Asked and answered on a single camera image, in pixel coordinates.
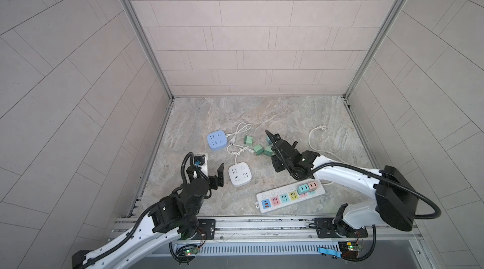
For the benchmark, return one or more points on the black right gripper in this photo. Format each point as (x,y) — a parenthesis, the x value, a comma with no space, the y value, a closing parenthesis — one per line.
(273,159)

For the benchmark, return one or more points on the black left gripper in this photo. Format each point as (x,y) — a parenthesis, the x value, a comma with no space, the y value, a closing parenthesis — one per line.
(220,179)

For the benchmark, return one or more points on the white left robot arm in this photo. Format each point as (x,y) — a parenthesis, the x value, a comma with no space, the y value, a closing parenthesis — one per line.
(172,221)

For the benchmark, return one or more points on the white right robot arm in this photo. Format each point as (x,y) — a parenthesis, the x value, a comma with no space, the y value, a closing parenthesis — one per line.
(392,199)

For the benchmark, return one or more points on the green plug adapter upper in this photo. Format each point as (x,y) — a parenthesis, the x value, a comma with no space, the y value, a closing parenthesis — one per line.
(248,140)

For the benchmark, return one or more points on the green adapter lower middle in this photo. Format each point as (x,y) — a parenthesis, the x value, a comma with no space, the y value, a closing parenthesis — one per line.
(268,151)

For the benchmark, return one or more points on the white square power socket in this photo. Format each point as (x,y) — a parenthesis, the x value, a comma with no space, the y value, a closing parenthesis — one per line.
(240,174)

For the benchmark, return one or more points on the green adapter lower left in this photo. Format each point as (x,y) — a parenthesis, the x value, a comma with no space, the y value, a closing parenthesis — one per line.
(258,149)

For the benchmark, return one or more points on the blue square power socket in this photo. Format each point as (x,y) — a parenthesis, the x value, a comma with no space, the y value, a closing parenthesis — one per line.
(217,140)

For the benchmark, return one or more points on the white multicolour power strip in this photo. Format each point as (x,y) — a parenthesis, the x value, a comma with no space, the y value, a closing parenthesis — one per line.
(284,196)

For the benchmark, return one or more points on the blue connector tag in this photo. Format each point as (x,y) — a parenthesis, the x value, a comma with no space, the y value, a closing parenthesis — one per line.
(329,252)

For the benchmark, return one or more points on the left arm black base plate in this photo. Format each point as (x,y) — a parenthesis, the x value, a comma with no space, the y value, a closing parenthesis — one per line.
(205,231)

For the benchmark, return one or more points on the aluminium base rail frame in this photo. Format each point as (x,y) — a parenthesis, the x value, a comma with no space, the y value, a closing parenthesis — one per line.
(292,235)

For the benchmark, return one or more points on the left circuit board with wires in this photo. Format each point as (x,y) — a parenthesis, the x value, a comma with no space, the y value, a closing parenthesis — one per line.
(187,251)

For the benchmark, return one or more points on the circuit board with wires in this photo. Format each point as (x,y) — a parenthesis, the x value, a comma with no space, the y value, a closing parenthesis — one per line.
(187,251)
(350,250)

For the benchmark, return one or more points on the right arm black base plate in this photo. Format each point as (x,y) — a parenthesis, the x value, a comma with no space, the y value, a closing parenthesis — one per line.
(326,228)

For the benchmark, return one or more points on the right circuit board with wires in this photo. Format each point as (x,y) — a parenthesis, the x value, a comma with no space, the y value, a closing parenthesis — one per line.
(350,250)

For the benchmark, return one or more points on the metal corner wall profile right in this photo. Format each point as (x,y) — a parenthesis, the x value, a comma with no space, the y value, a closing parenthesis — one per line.
(390,19)

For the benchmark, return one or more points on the metal corner wall profile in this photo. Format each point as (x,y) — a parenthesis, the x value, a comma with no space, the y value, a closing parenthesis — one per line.
(142,37)
(390,19)

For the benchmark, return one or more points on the metal corner wall profile left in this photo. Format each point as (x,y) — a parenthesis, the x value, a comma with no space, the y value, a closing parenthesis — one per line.
(142,37)

